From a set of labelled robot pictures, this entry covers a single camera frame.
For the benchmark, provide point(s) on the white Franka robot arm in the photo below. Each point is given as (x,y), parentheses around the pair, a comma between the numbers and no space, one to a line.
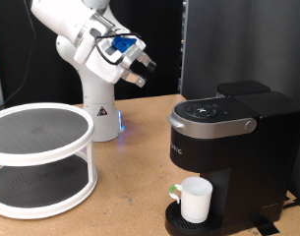
(97,98)

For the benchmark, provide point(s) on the black Keurig coffee machine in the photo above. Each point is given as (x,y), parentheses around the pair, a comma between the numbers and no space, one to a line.
(254,157)

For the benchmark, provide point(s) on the blue camera mount bracket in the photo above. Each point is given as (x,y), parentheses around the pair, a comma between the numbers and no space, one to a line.
(123,43)

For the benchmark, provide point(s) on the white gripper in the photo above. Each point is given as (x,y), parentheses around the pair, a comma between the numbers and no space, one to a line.
(103,67)

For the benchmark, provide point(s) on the black backdrop curtain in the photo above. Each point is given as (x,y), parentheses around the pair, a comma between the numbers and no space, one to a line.
(156,49)

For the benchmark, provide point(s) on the black tape strip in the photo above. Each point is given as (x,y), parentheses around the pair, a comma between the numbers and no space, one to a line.
(266,227)

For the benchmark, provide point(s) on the dark grey partition panel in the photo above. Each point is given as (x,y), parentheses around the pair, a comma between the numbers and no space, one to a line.
(248,39)

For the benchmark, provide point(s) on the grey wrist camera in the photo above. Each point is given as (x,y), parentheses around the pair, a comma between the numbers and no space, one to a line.
(131,55)

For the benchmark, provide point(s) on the white two-tier turntable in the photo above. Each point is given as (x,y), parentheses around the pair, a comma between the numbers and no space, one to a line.
(41,157)

